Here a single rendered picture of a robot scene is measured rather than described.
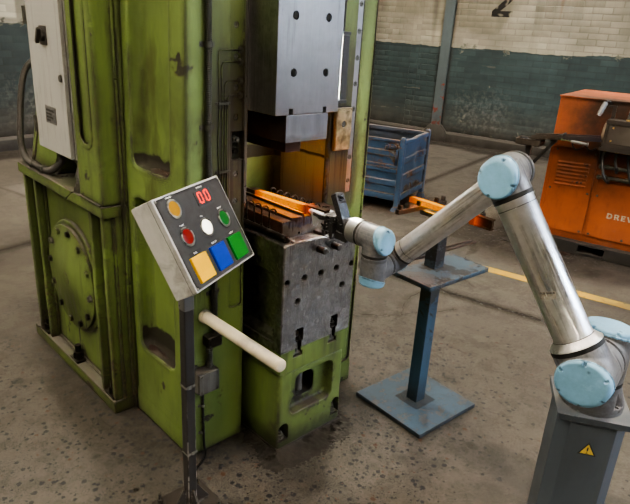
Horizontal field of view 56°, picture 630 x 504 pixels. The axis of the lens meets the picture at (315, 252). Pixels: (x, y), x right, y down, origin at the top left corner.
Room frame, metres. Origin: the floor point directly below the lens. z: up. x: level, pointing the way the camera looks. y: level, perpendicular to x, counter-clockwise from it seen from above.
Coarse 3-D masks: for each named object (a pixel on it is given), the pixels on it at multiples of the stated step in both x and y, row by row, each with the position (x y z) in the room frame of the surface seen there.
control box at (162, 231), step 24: (192, 192) 1.68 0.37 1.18; (216, 192) 1.78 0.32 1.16; (144, 216) 1.52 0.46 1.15; (168, 216) 1.53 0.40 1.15; (192, 216) 1.62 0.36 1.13; (216, 216) 1.71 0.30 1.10; (168, 240) 1.49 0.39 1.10; (216, 240) 1.65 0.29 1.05; (168, 264) 1.50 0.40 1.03; (192, 288) 1.47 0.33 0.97
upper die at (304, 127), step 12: (252, 120) 2.19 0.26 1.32; (264, 120) 2.14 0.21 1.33; (276, 120) 2.10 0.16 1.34; (288, 120) 2.07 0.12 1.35; (300, 120) 2.11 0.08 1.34; (312, 120) 2.15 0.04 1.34; (324, 120) 2.19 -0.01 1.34; (252, 132) 2.19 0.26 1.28; (264, 132) 2.14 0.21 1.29; (276, 132) 2.09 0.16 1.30; (288, 132) 2.07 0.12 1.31; (300, 132) 2.11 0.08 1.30; (312, 132) 2.15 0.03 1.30; (324, 132) 2.19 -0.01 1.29
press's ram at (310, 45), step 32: (256, 0) 2.11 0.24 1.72; (288, 0) 2.05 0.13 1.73; (320, 0) 2.15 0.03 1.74; (256, 32) 2.10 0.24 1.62; (288, 32) 2.06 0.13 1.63; (320, 32) 2.16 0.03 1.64; (256, 64) 2.10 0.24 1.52; (288, 64) 2.06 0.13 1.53; (320, 64) 2.16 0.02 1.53; (256, 96) 2.10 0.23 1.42; (288, 96) 2.06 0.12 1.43; (320, 96) 2.17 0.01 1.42
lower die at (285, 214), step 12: (252, 204) 2.26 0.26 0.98; (264, 204) 2.25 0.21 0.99; (276, 204) 2.23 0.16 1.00; (252, 216) 2.18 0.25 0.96; (264, 216) 2.13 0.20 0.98; (276, 216) 2.13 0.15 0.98; (288, 216) 2.11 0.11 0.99; (300, 216) 2.12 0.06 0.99; (276, 228) 2.08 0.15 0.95; (288, 228) 2.08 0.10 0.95; (300, 228) 2.12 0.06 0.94; (312, 228) 2.17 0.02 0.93
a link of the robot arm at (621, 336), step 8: (592, 320) 1.63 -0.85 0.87; (600, 320) 1.64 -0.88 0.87; (608, 320) 1.65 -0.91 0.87; (616, 320) 1.66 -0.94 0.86; (600, 328) 1.57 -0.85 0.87; (608, 328) 1.58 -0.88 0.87; (616, 328) 1.59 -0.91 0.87; (624, 328) 1.59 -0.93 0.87; (608, 336) 1.55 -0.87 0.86; (616, 336) 1.54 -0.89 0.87; (624, 336) 1.54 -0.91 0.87; (616, 344) 1.53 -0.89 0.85; (624, 344) 1.54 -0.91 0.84; (624, 352) 1.53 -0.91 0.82; (624, 360) 1.51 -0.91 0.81; (624, 368) 1.50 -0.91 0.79; (624, 376) 1.56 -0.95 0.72
